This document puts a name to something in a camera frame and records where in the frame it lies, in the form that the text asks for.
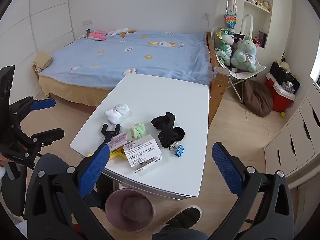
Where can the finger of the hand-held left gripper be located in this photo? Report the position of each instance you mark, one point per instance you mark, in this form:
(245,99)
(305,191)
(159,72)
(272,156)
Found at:
(50,133)
(45,103)

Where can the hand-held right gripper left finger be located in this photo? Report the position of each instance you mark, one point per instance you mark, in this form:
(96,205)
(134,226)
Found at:
(95,170)

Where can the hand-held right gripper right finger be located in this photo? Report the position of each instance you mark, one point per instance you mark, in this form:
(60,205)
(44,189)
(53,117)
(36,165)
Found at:
(227,170)

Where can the yellow plastic clip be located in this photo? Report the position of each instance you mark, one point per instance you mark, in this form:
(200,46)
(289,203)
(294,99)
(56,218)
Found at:
(115,154)

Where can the pink paper packet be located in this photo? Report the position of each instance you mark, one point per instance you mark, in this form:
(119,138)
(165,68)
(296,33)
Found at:
(117,141)

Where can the black forked plastic attachment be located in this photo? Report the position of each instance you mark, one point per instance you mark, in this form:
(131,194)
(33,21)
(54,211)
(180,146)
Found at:
(109,133)

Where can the white cardboard box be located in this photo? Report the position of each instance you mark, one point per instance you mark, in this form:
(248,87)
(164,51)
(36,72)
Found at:
(142,155)

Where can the blue binder clip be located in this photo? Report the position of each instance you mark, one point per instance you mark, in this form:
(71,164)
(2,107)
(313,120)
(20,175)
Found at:
(178,151)

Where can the pink trash bin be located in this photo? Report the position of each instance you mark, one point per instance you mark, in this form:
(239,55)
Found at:
(112,220)

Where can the green hair scrunchie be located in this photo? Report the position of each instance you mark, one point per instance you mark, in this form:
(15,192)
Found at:
(137,130)

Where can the white sock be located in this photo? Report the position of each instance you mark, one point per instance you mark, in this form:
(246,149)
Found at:
(116,113)

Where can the black hair scrunchie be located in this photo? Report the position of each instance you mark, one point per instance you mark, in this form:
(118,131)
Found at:
(180,132)

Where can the black sock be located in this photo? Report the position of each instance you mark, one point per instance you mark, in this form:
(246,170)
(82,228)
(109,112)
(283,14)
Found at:
(161,121)
(166,137)

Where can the bed with beige skirt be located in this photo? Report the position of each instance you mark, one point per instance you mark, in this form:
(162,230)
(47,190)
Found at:
(75,92)

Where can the beige folded cloth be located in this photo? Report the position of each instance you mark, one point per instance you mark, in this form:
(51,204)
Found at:
(42,60)

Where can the black shoe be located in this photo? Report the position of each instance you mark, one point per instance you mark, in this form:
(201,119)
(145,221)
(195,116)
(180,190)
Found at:
(187,216)

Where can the white drawer unit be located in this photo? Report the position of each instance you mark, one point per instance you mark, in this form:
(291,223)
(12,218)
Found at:
(295,140)

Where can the brown bean bag cushion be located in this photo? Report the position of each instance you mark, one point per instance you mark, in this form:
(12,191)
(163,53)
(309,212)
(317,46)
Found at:
(257,98)

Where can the person's right leg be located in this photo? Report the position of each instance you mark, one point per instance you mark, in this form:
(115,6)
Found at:
(180,233)

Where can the bed with blue blanket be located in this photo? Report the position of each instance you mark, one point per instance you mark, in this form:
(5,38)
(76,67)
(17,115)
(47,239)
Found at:
(112,52)

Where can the pink plush toy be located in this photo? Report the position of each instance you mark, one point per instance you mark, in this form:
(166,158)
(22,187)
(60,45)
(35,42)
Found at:
(97,35)

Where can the red cooler box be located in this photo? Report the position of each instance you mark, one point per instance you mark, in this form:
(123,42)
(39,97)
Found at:
(280,100)

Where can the white folding chair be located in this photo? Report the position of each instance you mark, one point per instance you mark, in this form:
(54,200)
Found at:
(240,76)

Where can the clear plastic box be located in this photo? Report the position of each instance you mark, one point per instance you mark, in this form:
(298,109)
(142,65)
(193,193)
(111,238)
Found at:
(221,73)

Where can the tissue box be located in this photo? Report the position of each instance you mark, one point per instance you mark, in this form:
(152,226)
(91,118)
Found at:
(288,87)

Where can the white goose plush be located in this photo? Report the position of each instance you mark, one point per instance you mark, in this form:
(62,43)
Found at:
(118,31)

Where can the black bag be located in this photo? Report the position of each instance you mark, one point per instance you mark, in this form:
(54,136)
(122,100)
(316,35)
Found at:
(282,76)

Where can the teal unicorn plush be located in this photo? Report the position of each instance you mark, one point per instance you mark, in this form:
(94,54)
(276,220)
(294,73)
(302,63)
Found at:
(243,55)

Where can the beige hat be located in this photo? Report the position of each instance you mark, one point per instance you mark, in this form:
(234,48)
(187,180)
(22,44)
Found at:
(283,66)

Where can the green dragon plush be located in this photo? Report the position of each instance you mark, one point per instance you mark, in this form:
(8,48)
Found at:
(225,45)

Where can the purple box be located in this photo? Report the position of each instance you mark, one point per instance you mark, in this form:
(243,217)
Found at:
(262,38)

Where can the window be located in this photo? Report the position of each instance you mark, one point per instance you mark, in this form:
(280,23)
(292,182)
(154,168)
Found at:
(316,65)

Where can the white arched tube stand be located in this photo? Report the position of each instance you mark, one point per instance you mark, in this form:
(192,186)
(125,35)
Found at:
(243,23)

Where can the rainbow pop bag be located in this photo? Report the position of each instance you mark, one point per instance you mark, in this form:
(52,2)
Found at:
(230,21)

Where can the yellow plush toy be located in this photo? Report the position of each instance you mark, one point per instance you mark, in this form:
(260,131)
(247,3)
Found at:
(264,5)

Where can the wooden bed frame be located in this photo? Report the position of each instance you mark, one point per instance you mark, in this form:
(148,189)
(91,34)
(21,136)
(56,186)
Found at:
(220,90)

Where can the white wall outlet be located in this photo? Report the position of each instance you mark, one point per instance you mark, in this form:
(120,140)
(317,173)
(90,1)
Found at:
(207,16)

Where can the white wall shelf unit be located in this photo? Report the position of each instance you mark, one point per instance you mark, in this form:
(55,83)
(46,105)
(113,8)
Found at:
(257,6)

